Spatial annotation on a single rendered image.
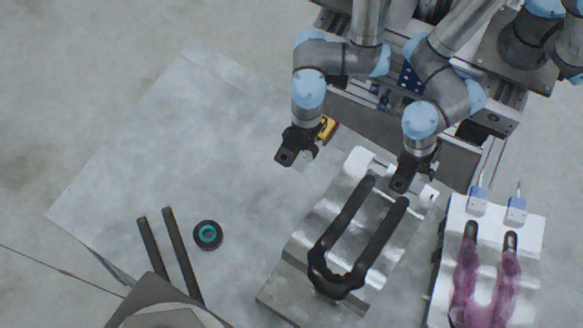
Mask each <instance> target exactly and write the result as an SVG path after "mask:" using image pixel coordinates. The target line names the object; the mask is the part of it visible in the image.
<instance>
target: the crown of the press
mask: <svg viewBox="0 0 583 328"><path fill-rule="evenodd" d="M102 328H235V327H233V326H232V325H230V324H229V323H227V322H225V321H224V320H223V319H221V318H220V317H219V316H217V315H215V313H213V312H212V311H210V310H209V309H207V308H206V307H204V306H203V305H202V304H200V303H198V302H196V301H194V300H193V299H191V298H190V297H189V296H188V295H187V294H186V293H184V292H183V291H182V290H179V289H178V288H176V287H175V286H173V285H172V284H170V283H169V282H167V281H165V280H164V279H162V277H160V276H159V275H157V274H156V273H154V272H152V271H147V272H145V273H144V274H143V275H142V276H141V278H140V279H138V282H137V283H136V284H135V286H134V287H133V288H132V290H131V291H130V292H129V294H128V295H127V296H126V298H125V299H124V300H123V302H122V303H121V304H120V306H119V307H118V309H117V310H116V311H115V313H114V314H113V315H112V317H111V318H110V319H109V321H108V322H106V324H105V325H104V326H103V327H102Z"/></svg>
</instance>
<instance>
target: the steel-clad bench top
mask: <svg viewBox="0 0 583 328"><path fill-rule="evenodd" d="M290 101H291V94H289V93H287V92H286V91H284V90H282V89H281V88H279V87H276V86H275V85H273V84H271V83H270V82H268V80H266V79H264V78H263V77H260V76H259V75H256V74H254V73H253V72H251V71H250V70H248V69H247V68H245V67H243V66H241V65H238V64H236V63H235V61H233V60H231V59H230V58H228V57H226V56H224V55H223V54H221V53H219V52H217V51H215V50H214V49H212V48H210V47H208V46H206V45H204V44H203V43H201V42H199V41H197V40H196V38H194V37H193V39H192V40H191V41H190V42H189V43H188V45H187V46H186V47H185V48H184V49H183V51H182V52H181V53H179V54H178V55H177V58H176V59H175V60H174V61H173V62H172V63H171V65H170V66H169V67H168V68H167V70H166V71H165V72H164V73H163V74H161V75H160V78H159V79H158V80H157V81H156V83H155V84H154V85H153V86H152V87H151V88H150V90H149V91H148V92H147V93H146V95H145V96H144V97H143V98H142V99H141V100H140V101H139V102H138V103H137V104H136V106H134V108H133V109H132V110H131V111H130V113H129V114H128V116H127V117H126V118H125V119H124V121H123V122H121V123H120V124H119V125H118V127H117V128H116V129H115V131H114V132H113V133H112V135H111V136H110V137H109V138H108V139H107V141H106V142H105V143H104V144H103V145H102V147H101V148H100V149H99V150H98V151H97V153H96V154H95V155H94V156H93V157H92V158H91V160H90V161H89V162H88V163H87V164H86V166H85V167H84V168H83V169H82V170H81V172H80V173H79V174H78V175H77V176H76V178H75V179H74V180H72V181H71V182H70V183H69V185H68V186H67V188H66V189H65V191H64V192H63V193H62V194H61V195H60V196H59V198H58V199H57V200H56V201H55V202H54V204H53V205H52V206H51V207H50V209H49V211H48V212H47V213H46V214H45V215H44V216H45V217H47V218H48V219H50V220H51V221H53V222H54V223H55V224H56V225H58V226H59V227H61V229H62V230H64V231H66V232H67V233H70V234H71V235H72V236H74V237H75V238H77V239H78V240H80V241H82V242H83V243H85V244H86V246H87V247H88V248H89V249H91V250H92V251H95V252H97V253H98V254H99V255H101V256H102V257H104V258H105V259H107V260H108V261H110V262H112V264H113V265H114V266H116V267H117V268H119V269H120V270H122V271H123V272H125V273H126V274H128V275H129V276H131V277H132V278H134V279H135V280H138V279H140V278H141V276H142V275H143V274H144V273H145V272H147V271H152V272H154V270H153V267H152V264H151V261H150V258H149V256H148V251H147V249H146V246H145V243H144V240H142V238H141V235H140V232H139V229H138V225H137V222H136V219H135V217H136V216H137V215H138V214H139V213H144V214H146V216H147V218H148V223H149V226H150V228H151V230H152V233H153V236H154V238H155V242H156V244H157V246H158V249H159V253H160V256H161V260H162V261H163V262H164V264H165V267H166V269H167V272H168V275H169V279H170V282H171V284H172V285H173V286H175V287H176V288H178V289H179V290H182V291H183V292H184V293H186V294H187V295H188V296H189V292H188V289H187V286H186V283H185V281H184V278H183V274H181V271H180V268H179V264H178V261H177V257H176V254H175V252H174V249H173V246H172V243H171V240H170V237H169V232H168V229H167V226H165V223H164V220H163V217H162V215H161V212H160V207H161V206H162V205H164V204H169V205H170V207H171V208H172V211H173V214H174V217H175V219H176V223H177V225H178V228H179V233H180V236H181V238H182V241H183V244H185V247H186V250H187V253H188V255H189V260H190V263H191V266H192V269H193V271H194V274H195V277H196V280H197V283H198V286H199V290H200V291H201V293H202V296H203V299H204V302H205V304H206V307H207V309H209V310H210V311H212V312H213V313H215V315H217V316H219V317H220V318H221V319H223V320H224V321H225V322H227V323H229V324H230V325H232V326H233V327H235V328H296V327H294V326H293V325H290V324H289V323H287V322H285V321H284V320H283V319H282V318H280V317H279V316H277V315H276V314H274V313H271V312H270V310H268V309H267V308H265V307H264V306H262V305H261V304H259V303H258V302H256V300H255V295H257V294H258V292H259V290H260V288H261V286H262V285H263V284H264V283H265V281H266V280H267V278H268V277H269V275H270V274H271V271H272V270H273V268H275V267H276V265H277V264H278V262H279V260H280V259H281V253H282V248H283V247H284V245H285V244H286V242H287V241H288V239H289V238H290V237H291V235H292V234H293V233H294V232H295V230H296V229H297V228H298V226H297V225H296V224H297V223H298V222H299V223H302V221H303V220H304V218H305V217H306V215H307V214H308V213H310V212H311V211H312V209H313V208H314V207H315V205H316V204H317V203H318V200H319V199H320V197H321V196H322V194H323V193H324V192H325V191H326V190H327V189H328V187H329V186H330V183H331V182H332V180H333V178H334V177H335V175H336V174H337V173H338V171H339V170H340V168H341V165H343V163H344V162H345V161H346V160H347V159H348V157H349V156H350V154H351V153H352V151H353V148H354V147H355V145H356V144H358V145H361V146H363V147H364V148H366V149H368V151H370V152H372V153H373V154H374V155H375V157H376V158H378V159H380V160H382V161H383V162H385V163H387V164H389V165H390V163H391V164H393V165H395V166H396V167H397V166H398V162H397V158H398V157H396V156H394V155H393V154H391V153H389V152H388V151H386V149H384V148H382V147H380V146H377V145H376V144H374V143H372V141H370V140H368V139H366V138H364V137H362V136H361V135H358V133H356V132H354V131H353V130H351V129H349V128H347V127H346V126H345V125H342V124H340V125H339V127H338V128H337V130H336V131H335V132H334V135H333V136H332V138H331V140H330V141H329V142H328V144H327V145H326V146H323V145H321V146H320V148H319V153H318V155H317V157H316V159H315V160H314V162H310V164H309V165H307V166H306V169H305V170H304V172H303V173H302V174H301V173H300V172H298V171H297V170H295V169H293V168H292V167H283V166H282V165H281V164H279V163H278V162H276V161H274V160H273V157H274V155H276V153H277V150H278V149H279V147H280V145H281V143H282V142H283V140H282V136H281V133H282V132H283V131H284V130H285V129H286V128H287V127H288V126H292V124H291V122H292V121H291V102H290ZM426 184H427V186H428V187H430V188H432V189H433V190H437V191H438V192H440V193H439V195H438V197H437V198H436V200H435V201H434V202H433V205H432V207H431V208H430V210H429V211H428V212H427V214H426V215H425V217H424V219H423V222H422V224H421V225H420V227H419V229H418V230H417V231H416V232H415V233H414V236H413V237H412V239H411V241H410V242H409V244H408V246H407V247H406V249H405V251H404V253H403V255H402V256H401V259H400V260H398V262H397V263H396V264H395V266H394V268H393V270H392V272H391V273H390V276H389V278H388V279H387V281H386V283H385V284H384V287H383V288H381V290H380V291H379V292H378V295H377V297H376V298H375V300H374V301H373V304H372V305H371V307H370V309H369V310H368V312H367V313H366V315H365V317H363V319H362V321H361V322H360V324H359V325H358V327H357V328H421V325H422V320H423V315H424V311H425V307H426V303H427V300H424V299H421V296H423V294H426V295H427V294H428V293H429V288H430V284H431V280H432V274H433V269H434V265H435V262H433V263H431V260H432V254H433V252H434V251H436V250H437V247H439V242H440V238H441V233H442V231H440V232H439V233H438V230H439V225H440V223H441V221H442V220H443V219H444V218H445V211H446V206H447V201H448V199H449V197H450V196H451V194H452V193H455V194H460V193H458V192H455V191H454V190H451V189H450V188H448V187H447V186H446V185H445V184H444V183H442V182H440V181H439V180H437V179H433V180H432V181H431V183H426ZM460 195H462V194H460ZM208 219H210V220H214V221H216V222H217V223H218V224H219V225H220V227H221V230H222V231H223V234H224V240H223V243H222V244H221V245H220V246H219V248H218V249H216V250H214V251H203V250H201V249H199V248H198V247H197V245H196V244H195V241H194V240H193V230H194V228H195V226H196V225H197V224H198V223H199V222H201V221H203V220H208ZM539 268H540V290H539V296H538V301H537V308H536V313H535V318H534V322H533V326H532V328H583V266H582V265H580V264H577V263H576V262H574V261H572V260H570V259H569V258H567V257H566V256H564V255H562V254H561V253H559V252H557V251H556V250H555V249H553V248H551V247H550V246H548V245H546V244H545V243H544V242H542V247H540V254H539Z"/></svg>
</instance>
